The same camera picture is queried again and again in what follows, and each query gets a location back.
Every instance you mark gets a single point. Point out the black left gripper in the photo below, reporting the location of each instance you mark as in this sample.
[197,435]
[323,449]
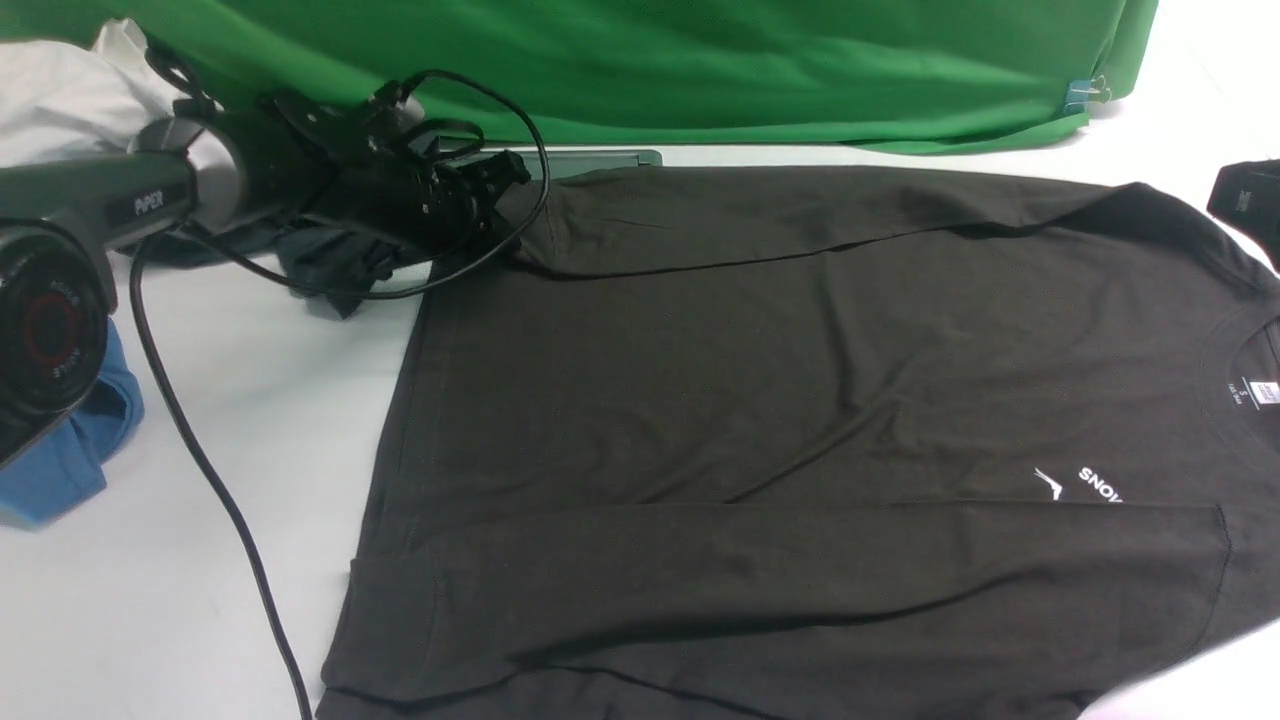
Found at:
[415,213]

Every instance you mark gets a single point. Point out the gray long-sleeved shirt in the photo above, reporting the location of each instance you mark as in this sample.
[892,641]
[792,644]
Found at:
[820,443]

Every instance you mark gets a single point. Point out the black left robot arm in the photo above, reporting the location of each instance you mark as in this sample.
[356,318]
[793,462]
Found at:
[60,221]

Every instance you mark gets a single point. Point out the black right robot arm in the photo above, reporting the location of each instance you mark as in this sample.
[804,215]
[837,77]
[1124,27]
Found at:
[1245,196]

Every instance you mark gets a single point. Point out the blue crumpled t-shirt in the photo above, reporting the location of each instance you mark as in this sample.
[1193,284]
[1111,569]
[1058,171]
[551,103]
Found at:
[64,469]

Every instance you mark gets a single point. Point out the dark teal crumpled garment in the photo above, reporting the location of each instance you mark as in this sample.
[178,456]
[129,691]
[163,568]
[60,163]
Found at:
[330,265]

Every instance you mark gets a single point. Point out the white crumpled garment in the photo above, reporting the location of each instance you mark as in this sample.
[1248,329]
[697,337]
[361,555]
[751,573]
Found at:
[61,102]

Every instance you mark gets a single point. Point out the green backdrop cloth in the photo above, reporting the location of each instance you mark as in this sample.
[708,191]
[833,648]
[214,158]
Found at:
[910,77]

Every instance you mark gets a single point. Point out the blue binder clip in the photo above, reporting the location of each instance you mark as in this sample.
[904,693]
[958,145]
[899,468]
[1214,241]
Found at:
[1081,94]

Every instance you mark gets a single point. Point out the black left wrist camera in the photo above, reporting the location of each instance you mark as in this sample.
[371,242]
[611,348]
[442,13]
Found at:
[346,134]

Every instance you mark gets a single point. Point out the metal table cable hatch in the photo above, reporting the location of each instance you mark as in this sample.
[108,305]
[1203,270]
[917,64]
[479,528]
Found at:
[563,164]

